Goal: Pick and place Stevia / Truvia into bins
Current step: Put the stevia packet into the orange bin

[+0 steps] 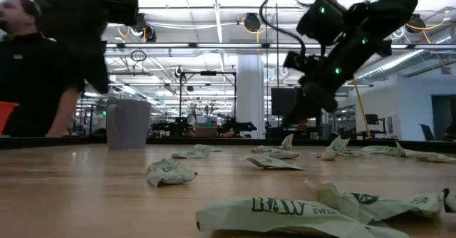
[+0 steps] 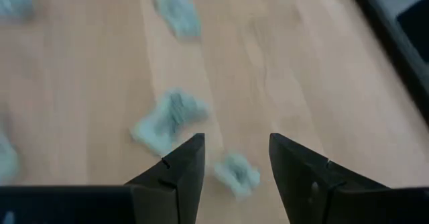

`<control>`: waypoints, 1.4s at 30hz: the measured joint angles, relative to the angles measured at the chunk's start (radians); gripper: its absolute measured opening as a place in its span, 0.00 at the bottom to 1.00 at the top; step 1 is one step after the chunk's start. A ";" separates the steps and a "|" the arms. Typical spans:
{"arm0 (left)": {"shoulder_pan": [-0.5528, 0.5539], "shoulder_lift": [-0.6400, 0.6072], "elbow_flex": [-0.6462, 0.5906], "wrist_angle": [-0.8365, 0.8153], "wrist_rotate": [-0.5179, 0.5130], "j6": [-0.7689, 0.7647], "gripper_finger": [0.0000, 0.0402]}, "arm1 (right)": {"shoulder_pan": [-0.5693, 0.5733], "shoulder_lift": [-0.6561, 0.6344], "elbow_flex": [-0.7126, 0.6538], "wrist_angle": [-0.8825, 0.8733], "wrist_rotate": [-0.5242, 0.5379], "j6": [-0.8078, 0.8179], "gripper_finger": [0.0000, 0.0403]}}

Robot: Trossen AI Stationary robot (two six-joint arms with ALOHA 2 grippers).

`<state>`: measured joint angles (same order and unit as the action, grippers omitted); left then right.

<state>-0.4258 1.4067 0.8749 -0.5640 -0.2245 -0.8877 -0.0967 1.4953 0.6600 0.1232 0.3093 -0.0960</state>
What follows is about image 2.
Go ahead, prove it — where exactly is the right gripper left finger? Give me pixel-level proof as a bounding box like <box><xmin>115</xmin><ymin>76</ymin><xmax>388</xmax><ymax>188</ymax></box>
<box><xmin>124</xmin><ymin>132</ymin><xmax>206</xmax><ymax>224</ymax></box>

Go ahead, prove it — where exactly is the black metal table frame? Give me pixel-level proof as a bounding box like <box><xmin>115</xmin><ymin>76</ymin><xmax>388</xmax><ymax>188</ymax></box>
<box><xmin>343</xmin><ymin>0</ymin><xmax>429</xmax><ymax>126</ymax></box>

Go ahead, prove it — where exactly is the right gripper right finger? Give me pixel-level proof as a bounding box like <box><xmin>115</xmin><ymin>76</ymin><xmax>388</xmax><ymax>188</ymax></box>
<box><xmin>269</xmin><ymin>132</ymin><xmax>390</xmax><ymax>224</ymax></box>

